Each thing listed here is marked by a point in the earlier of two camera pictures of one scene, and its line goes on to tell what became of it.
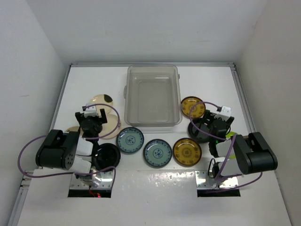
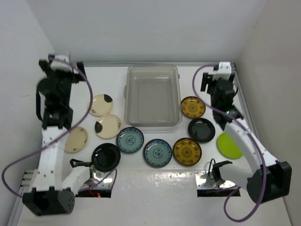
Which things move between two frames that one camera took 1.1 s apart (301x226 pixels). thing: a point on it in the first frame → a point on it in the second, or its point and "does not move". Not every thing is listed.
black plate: x=197 y=135 does not move
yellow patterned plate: x=197 y=111 does not move
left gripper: x=80 y=117 → x=46 y=65
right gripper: x=208 y=116 → x=207 y=79
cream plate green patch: x=102 y=99 does not move
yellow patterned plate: x=187 y=152 does not move
